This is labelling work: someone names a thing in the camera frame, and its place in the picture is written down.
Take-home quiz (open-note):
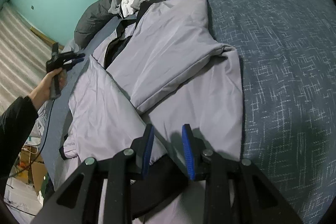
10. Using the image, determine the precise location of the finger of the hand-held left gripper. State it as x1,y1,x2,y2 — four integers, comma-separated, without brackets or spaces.
64,58,85,69
63,51,85,61

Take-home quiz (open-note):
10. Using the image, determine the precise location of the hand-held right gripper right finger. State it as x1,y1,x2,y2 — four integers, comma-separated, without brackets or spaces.
182,124,302,224

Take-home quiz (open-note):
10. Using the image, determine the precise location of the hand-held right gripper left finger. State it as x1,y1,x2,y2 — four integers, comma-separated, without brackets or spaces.
30,124,155,224

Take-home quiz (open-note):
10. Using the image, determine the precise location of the grey jacket with black lining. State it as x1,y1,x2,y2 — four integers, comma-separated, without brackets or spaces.
60,0,243,224

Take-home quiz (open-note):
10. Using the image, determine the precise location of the person's left hand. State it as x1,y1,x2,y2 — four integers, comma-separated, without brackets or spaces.
28,68,66,107

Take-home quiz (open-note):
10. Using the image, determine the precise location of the light grey sheet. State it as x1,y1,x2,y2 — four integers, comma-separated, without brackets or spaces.
61,38,82,56

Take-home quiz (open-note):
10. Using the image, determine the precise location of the wooden strip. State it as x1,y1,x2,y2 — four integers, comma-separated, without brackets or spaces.
30,27,64,51

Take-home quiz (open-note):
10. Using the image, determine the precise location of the dark grey rolled duvet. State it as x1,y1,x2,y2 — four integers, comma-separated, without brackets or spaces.
73,0,294,49

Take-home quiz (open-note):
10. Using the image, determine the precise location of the beige striped curtain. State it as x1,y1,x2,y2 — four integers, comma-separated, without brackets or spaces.
0,2,57,114

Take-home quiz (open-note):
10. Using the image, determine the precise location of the cardboard box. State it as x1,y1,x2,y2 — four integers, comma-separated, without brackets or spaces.
16,144,49,189

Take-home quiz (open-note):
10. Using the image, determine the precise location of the bed with blue sheet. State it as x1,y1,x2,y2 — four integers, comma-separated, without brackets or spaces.
39,0,336,224

